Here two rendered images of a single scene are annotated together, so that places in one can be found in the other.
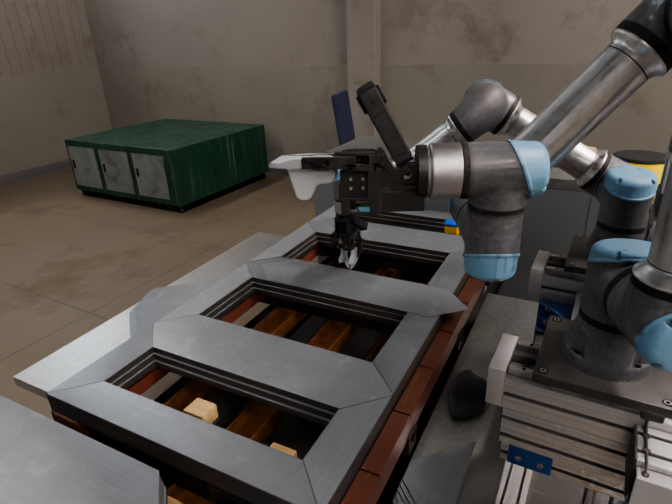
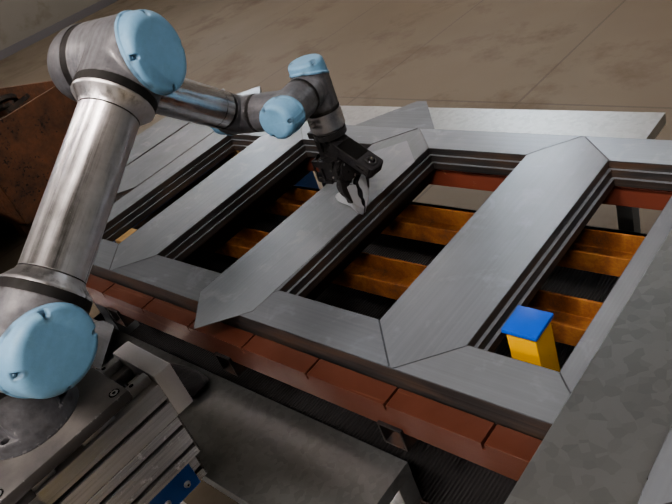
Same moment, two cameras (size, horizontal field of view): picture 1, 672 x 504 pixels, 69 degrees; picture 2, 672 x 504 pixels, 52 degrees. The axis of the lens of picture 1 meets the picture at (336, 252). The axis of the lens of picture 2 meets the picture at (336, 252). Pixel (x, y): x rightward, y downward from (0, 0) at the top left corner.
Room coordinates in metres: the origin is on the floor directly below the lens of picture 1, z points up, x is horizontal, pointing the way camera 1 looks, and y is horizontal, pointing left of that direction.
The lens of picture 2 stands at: (1.97, -1.30, 1.62)
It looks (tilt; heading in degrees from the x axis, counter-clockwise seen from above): 32 degrees down; 113
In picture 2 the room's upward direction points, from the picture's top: 22 degrees counter-clockwise
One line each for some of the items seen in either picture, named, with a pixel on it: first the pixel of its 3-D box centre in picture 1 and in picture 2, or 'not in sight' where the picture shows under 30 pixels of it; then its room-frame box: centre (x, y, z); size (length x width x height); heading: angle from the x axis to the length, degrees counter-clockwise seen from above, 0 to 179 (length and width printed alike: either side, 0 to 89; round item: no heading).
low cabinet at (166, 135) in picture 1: (172, 159); not in sight; (5.76, 1.89, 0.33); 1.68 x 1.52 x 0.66; 60
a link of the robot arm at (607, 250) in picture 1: (625, 278); not in sight; (0.74, -0.50, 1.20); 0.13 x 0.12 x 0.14; 176
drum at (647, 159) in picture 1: (633, 192); not in sight; (3.85, -2.49, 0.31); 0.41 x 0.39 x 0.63; 60
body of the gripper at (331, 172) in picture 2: (346, 230); (335, 153); (1.50, -0.04, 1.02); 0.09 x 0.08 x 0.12; 152
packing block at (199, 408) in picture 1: (201, 413); not in sight; (0.91, 0.34, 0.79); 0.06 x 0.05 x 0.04; 62
